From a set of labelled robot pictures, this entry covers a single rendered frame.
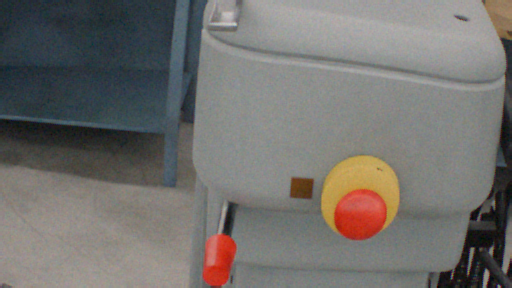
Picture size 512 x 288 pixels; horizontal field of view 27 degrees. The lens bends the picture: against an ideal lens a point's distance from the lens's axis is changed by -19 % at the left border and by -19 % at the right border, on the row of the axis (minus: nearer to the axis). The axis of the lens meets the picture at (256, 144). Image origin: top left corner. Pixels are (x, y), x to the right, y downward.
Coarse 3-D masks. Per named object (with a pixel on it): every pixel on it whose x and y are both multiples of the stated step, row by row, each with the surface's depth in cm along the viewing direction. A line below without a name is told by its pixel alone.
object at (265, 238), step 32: (256, 224) 104; (288, 224) 104; (320, 224) 104; (416, 224) 103; (448, 224) 103; (256, 256) 105; (288, 256) 105; (320, 256) 105; (352, 256) 105; (384, 256) 105; (416, 256) 104; (448, 256) 104
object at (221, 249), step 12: (228, 204) 101; (228, 216) 99; (228, 228) 97; (216, 240) 94; (228, 240) 94; (216, 252) 92; (228, 252) 93; (204, 264) 92; (216, 264) 91; (228, 264) 92; (204, 276) 91; (216, 276) 90; (228, 276) 91
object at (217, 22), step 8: (216, 0) 87; (224, 0) 87; (232, 0) 87; (240, 0) 87; (216, 8) 85; (224, 8) 85; (232, 8) 85; (240, 8) 86; (216, 16) 83; (224, 16) 83; (232, 16) 83; (208, 24) 82; (216, 24) 82; (224, 24) 82; (232, 24) 82
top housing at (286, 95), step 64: (256, 0) 90; (320, 0) 92; (384, 0) 94; (448, 0) 99; (256, 64) 89; (320, 64) 88; (384, 64) 88; (448, 64) 87; (256, 128) 91; (320, 128) 90; (384, 128) 90; (448, 128) 89; (256, 192) 93; (320, 192) 92; (448, 192) 91
